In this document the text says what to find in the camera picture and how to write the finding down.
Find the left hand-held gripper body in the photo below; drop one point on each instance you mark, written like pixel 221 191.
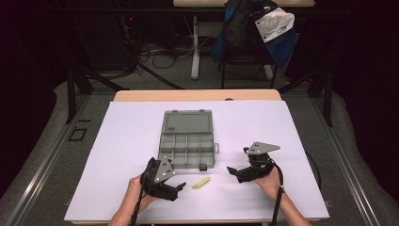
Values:
pixel 164 171

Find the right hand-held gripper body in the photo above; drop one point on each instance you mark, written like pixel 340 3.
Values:
pixel 257 169

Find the small yellow stick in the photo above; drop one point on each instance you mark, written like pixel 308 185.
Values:
pixel 201 183

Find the grey clear plastic compartment box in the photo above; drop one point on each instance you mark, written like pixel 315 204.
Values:
pixel 188 125

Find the person's right hand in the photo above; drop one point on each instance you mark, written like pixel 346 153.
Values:
pixel 271 185

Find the person's left hand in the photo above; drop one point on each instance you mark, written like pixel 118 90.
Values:
pixel 135 190

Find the white board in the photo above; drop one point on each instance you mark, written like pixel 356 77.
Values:
pixel 251 125

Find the light wooden table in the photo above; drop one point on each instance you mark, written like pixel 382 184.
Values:
pixel 188 95

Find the white desk leg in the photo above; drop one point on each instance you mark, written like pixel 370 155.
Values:
pixel 268 72
pixel 195 59

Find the black metal chair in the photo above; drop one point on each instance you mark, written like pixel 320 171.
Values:
pixel 247 58

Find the black metal stand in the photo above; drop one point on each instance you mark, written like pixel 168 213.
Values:
pixel 328 100
pixel 71 94

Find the blue and black jacket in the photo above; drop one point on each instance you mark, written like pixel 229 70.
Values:
pixel 238 28

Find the white paper bag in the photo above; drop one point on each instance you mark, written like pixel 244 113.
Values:
pixel 274 23

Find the aluminium floor rail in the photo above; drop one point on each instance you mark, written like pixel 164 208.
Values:
pixel 40 172
pixel 348 172

